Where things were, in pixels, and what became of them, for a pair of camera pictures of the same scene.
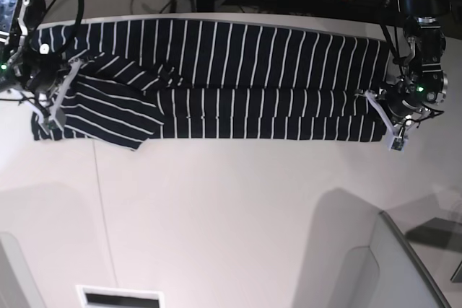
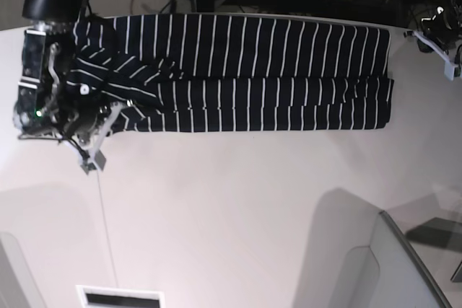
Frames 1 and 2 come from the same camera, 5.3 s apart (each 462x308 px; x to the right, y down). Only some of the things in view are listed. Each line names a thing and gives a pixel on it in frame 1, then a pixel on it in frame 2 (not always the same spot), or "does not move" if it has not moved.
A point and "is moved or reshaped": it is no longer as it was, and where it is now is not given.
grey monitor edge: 405,280 does not move
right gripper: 402,99 -> 441,39
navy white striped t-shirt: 141,80 is moved or reshaped
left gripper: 42,74 -> 84,120
